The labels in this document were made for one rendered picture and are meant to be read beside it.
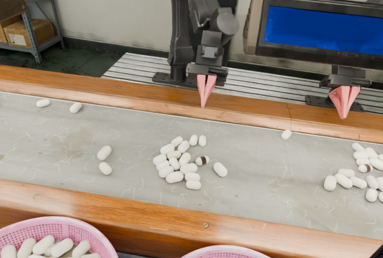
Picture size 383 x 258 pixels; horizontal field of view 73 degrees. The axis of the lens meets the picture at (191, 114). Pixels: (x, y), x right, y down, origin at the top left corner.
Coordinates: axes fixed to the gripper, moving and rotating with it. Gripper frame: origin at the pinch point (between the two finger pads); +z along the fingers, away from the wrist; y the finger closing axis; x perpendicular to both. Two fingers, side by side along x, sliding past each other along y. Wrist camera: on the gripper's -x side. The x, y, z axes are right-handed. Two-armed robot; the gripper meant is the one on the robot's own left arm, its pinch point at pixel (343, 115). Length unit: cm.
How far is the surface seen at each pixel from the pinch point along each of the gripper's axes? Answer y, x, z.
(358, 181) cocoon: 0.4, -5.9, 16.1
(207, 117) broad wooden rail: -33.8, 5.9, 4.0
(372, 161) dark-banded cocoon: 6.4, -0.8, 10.6
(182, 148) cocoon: -38.3, -5.0, 14.7
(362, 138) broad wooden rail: 8.3, 6.4, 3.7
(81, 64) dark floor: -166, 166, -67
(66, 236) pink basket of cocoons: -54, -19, 33
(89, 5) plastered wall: -167, 154, -126
